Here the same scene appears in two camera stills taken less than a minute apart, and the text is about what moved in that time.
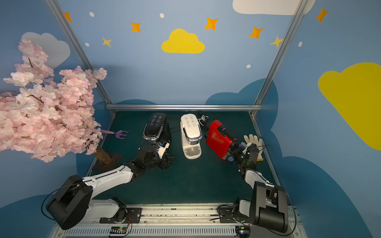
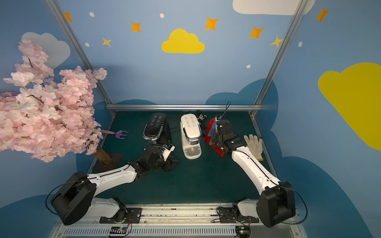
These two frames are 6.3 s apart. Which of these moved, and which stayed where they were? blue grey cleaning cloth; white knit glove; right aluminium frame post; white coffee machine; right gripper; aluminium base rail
Moved: blue grey cleaning cloth; right gripper
Stayed: right aluminium frame post; white coffee machine; white knit glove; aluminium base rail
